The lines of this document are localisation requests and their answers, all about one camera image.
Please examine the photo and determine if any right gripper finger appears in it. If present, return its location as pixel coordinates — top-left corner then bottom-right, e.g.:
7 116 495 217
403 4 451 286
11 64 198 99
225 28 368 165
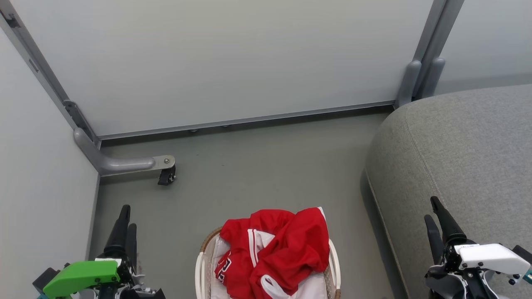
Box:
431 196 468 245
424 215 444 265

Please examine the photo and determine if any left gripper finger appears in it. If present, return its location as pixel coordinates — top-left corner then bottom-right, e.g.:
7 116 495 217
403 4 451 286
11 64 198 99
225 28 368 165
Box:
126 223 138 266
104 205 131 259

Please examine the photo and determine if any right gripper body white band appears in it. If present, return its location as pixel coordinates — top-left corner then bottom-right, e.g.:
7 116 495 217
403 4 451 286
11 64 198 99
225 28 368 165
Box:
425 243 531 299

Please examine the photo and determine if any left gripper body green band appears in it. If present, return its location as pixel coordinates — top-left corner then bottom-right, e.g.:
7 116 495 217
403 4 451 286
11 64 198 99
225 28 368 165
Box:
42 258 167 299

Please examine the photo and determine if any red jersey with white stripes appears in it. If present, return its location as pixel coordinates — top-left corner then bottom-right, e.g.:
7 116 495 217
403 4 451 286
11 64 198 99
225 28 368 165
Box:
214 207 330 299

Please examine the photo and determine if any grey fabric sofa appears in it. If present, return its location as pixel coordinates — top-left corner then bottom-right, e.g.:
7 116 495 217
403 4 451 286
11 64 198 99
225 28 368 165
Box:
365 84 532 299

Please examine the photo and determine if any white wicker laundry basket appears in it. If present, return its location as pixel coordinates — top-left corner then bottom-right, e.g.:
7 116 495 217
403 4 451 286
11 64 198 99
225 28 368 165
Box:
195 226 342 299

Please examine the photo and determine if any black caster wheel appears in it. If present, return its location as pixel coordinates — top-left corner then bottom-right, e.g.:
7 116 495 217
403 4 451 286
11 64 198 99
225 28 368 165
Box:
158 165 177 186

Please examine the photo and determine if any grey partition foot bracket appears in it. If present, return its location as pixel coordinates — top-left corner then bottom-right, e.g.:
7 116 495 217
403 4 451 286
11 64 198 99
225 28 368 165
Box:
74 127 176 176

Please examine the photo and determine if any grey partition bottom rail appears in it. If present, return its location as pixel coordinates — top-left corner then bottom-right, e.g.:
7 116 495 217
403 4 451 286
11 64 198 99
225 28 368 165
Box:
98 100 396 140

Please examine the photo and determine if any grey partition double post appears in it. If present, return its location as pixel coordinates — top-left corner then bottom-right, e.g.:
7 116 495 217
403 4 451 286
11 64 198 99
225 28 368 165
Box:
395 0 465 109

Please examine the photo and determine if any grey partition corner post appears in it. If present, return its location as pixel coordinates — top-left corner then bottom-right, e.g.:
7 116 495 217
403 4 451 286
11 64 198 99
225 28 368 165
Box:
0 0 101 148

